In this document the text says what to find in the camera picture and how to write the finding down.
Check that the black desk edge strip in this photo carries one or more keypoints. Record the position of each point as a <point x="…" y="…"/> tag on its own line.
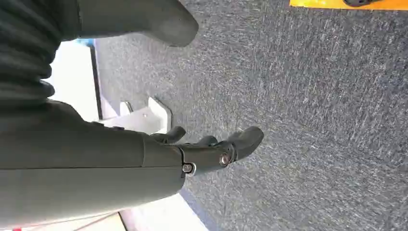
<point x="96" y="83"/>

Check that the ribbed grey right robot arm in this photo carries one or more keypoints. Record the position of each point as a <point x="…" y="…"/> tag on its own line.
<point x="25" y="47"/>

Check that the yellow floor sheet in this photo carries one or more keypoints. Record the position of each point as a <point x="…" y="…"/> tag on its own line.
<point x="318" y="3"/>

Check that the black robot foot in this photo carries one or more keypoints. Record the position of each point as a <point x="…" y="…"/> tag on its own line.
<point x="358" y="2"/>

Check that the white desk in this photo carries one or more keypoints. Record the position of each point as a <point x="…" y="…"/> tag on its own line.
<point x="73" y="83"/>

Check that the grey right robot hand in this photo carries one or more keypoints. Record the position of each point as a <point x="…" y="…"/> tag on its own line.
<point x="79" y="159"/>

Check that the white metal desk leg bracket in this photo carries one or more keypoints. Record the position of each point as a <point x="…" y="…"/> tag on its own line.
<point x="153" y="118"/>

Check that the small blue object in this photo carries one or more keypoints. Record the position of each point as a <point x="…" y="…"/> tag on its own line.
<point x="85" y="42"/>

